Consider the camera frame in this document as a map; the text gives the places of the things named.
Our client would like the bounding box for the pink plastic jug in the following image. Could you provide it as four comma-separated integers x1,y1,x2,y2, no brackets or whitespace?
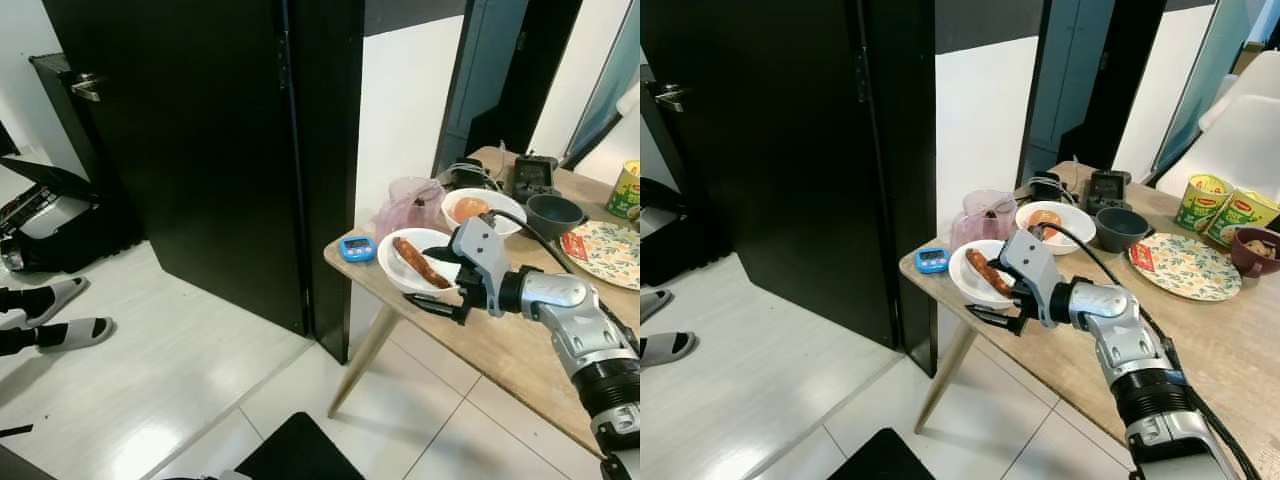
376,178,448,241
950,190,1019,253

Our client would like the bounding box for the maroon bowl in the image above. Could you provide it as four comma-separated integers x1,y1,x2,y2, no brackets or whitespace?
1230,226,1280,279

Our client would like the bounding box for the white bowl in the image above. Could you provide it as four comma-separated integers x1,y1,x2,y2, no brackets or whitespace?
1015,200,1097,257
441,188,527,238

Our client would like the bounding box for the dark grey bowl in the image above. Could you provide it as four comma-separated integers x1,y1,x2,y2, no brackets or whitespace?
526,195,586,241
1095,207,1151,254

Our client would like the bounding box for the floral plate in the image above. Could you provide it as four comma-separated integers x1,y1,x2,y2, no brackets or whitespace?
560,221,641,291
1128,232,1243,303

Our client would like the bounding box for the light grey right wrist camera mount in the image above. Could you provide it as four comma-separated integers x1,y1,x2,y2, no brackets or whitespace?
450,214,511,317
1000,227,1077,330

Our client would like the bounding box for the black door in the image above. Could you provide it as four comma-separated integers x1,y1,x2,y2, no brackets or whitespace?
640,0,938,377
45,0,366,363

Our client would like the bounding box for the white chair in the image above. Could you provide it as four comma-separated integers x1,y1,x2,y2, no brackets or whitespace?
1155,62,1280,201
575,85,641,187

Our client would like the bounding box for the black floor mat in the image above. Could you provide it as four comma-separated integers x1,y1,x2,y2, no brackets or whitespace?
235,412,366,480
828,428,937,480

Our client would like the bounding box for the white plate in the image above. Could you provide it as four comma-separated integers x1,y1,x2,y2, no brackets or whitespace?
377,228,463,297
948,240,1023,310

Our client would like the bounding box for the black charger box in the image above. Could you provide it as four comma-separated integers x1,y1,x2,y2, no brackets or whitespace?
450,160,493,192
1028,172,1067,205

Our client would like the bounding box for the open black case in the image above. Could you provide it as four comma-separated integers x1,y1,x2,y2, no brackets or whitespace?
0,155,101,273

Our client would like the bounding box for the black handheld device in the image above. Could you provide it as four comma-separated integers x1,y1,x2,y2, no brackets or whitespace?
1086,170,1133,216
512,155,561,204

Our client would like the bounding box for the brown sausage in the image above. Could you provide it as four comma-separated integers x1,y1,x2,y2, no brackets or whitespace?
393,237,453,289
965,249,1016,298

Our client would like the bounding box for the teal glass panel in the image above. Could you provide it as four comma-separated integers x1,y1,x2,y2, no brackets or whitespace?
560,0,641,166
1150,0,1253,173

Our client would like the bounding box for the wooden table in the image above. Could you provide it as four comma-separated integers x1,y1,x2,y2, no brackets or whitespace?
323,147,641,456
898,160,1280,480

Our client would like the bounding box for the blue grey door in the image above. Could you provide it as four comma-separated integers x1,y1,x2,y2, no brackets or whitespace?
1020,0,1111,183
435,0,531,173

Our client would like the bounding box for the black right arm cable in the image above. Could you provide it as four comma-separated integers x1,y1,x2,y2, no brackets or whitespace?
478,208,641,351
1038,221,1263,480

